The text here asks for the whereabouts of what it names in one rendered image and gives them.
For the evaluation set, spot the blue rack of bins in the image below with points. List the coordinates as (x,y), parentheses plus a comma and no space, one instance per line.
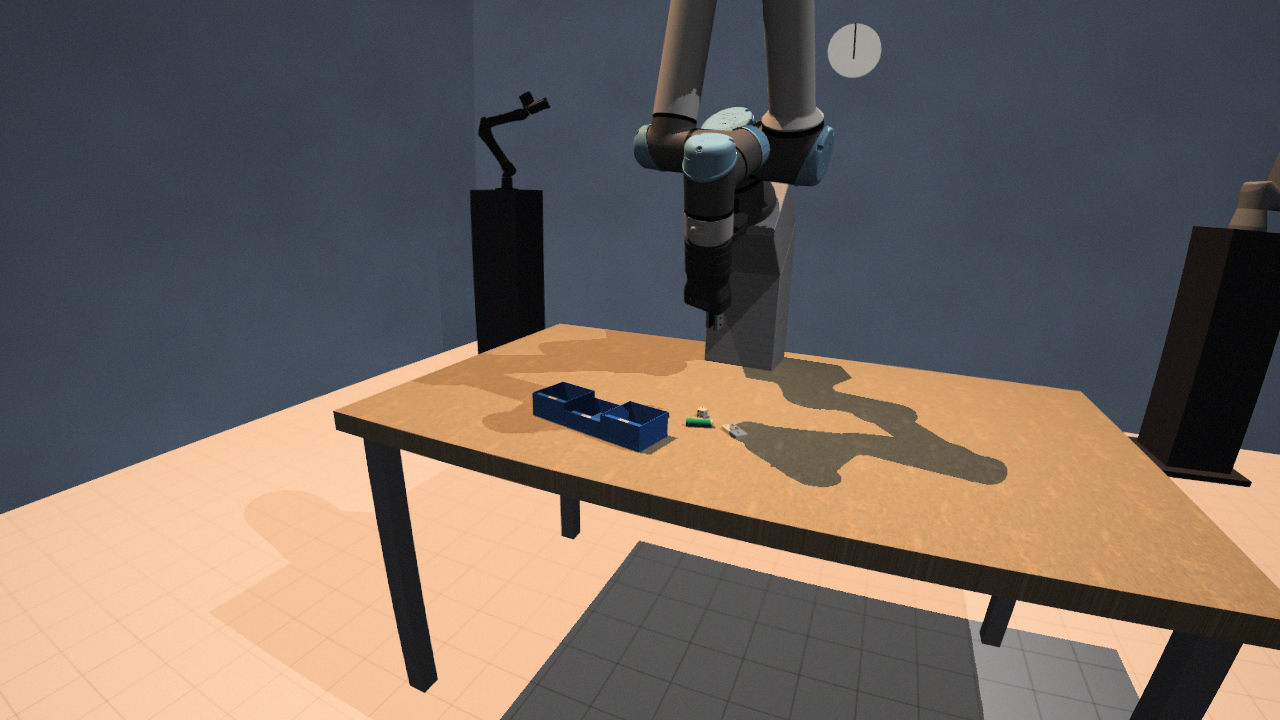
(631,425)

